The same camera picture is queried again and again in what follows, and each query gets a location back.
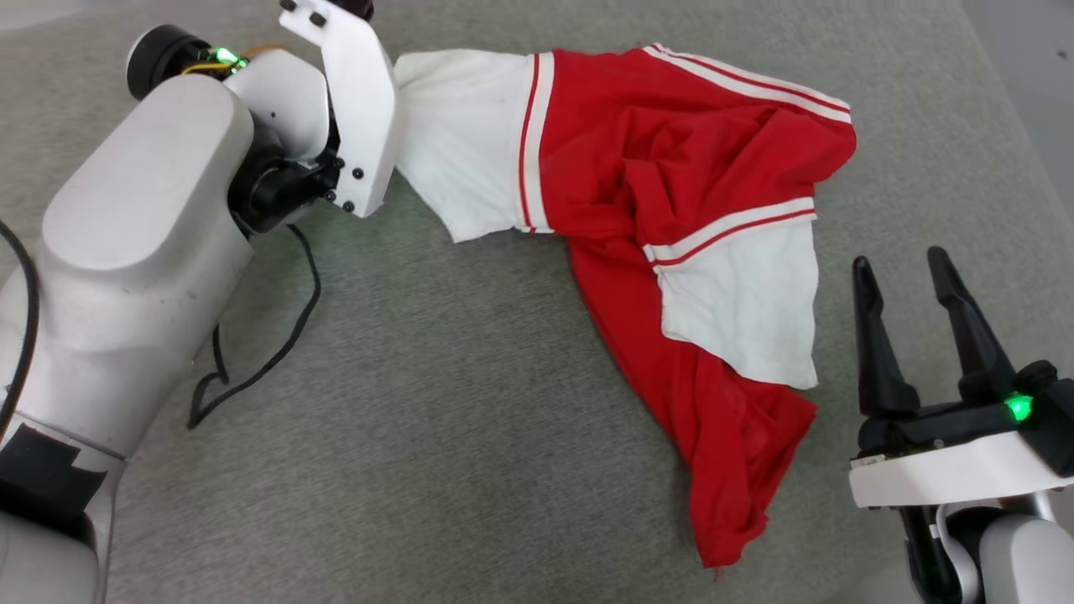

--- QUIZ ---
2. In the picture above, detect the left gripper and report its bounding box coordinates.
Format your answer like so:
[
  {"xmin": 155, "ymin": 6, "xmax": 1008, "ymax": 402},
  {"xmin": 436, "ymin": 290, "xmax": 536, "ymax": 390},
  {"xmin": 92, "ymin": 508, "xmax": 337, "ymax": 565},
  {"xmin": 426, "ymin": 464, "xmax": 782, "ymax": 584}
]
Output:
[{"xmin": 126, "ymin": 0, "xmax": 399, "ymax": 219}]

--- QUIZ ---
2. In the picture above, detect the thin black cable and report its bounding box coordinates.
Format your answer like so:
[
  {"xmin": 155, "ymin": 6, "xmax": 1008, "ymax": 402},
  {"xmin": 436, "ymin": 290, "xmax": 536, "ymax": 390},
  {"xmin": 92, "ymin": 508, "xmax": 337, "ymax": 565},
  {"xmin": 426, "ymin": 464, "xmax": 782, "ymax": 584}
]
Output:
[
  {"xmin": 0, "ymin": 218, "xmax": 40, "ymax": 437},
  {"xmin": 189, "ymin": 222, "xmax": 324, "ymax": 430}
]

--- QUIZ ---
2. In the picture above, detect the red and white shirt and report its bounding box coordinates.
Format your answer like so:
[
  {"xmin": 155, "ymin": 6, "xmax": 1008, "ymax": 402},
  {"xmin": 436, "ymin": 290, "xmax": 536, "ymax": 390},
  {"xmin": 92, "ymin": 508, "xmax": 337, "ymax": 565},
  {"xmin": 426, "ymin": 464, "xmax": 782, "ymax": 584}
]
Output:
[{"xmin": 393, "ymin": 44, "xmax": 858, "ymax": 571}]

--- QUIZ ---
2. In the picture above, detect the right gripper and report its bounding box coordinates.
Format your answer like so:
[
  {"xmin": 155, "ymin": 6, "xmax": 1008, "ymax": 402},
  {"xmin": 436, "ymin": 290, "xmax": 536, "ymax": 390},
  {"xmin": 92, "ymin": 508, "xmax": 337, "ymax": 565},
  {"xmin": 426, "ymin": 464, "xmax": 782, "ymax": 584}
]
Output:
[{"xmin": 847, "ymin": 247, "xmax": 1074, "ymax": 509}]

